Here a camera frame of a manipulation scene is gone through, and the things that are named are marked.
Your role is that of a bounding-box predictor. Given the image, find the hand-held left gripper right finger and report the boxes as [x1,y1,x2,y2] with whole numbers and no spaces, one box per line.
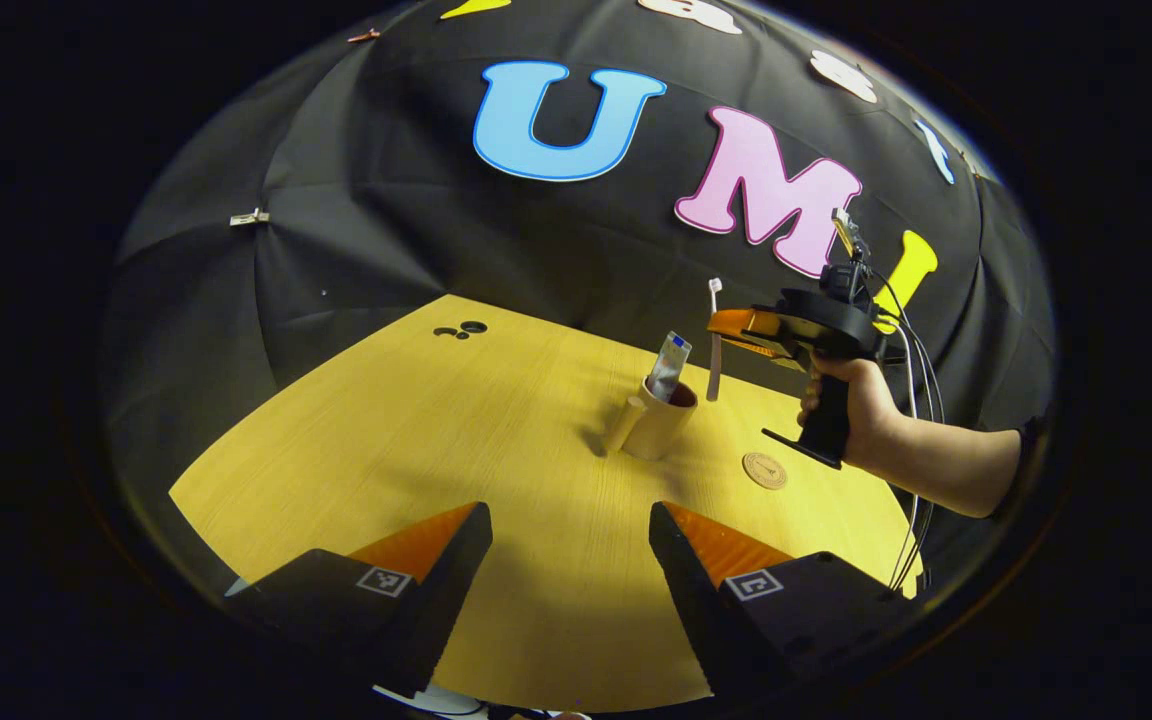
[648,502,922,701]

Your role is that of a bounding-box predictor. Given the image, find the white toothpaste tube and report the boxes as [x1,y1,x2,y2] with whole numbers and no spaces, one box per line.
[646,331,693,404]

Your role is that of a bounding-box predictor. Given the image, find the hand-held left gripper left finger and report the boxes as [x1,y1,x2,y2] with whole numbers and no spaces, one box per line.
[224,502,494,698]

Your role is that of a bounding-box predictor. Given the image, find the pale pink toothbrush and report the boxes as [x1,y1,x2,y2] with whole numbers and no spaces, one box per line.
[705,278,725,403]

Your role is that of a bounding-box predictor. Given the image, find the round brown coaster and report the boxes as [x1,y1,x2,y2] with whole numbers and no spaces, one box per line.
[742,452,789,491]

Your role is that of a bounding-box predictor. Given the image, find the yellow wooden desktop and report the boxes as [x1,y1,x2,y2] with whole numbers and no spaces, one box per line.
[169,293,925,713]

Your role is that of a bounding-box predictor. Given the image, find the beige cup with handle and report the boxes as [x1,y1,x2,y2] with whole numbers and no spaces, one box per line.
[604,378,699,462]

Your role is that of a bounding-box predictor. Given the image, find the thin gripper cables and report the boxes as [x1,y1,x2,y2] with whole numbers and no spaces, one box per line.
[871,270,942,591]

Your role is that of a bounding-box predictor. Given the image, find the black backdrop cloth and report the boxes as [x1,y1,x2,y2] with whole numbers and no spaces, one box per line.
[101,0,1057,601]

